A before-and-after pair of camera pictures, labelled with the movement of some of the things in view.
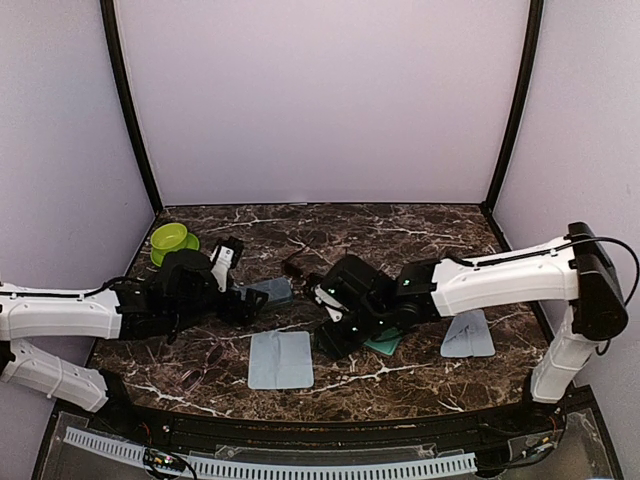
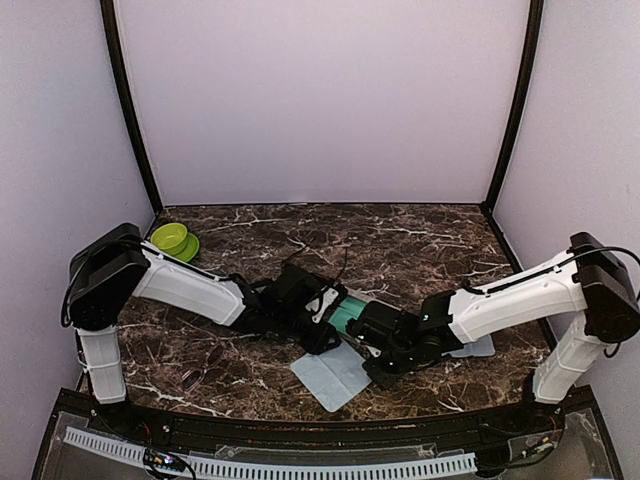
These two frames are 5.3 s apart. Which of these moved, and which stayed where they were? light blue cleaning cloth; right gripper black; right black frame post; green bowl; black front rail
Moved: right gripper black; light blue cleaning cloth
Stayed: green bowl; black front rail; right black frame post
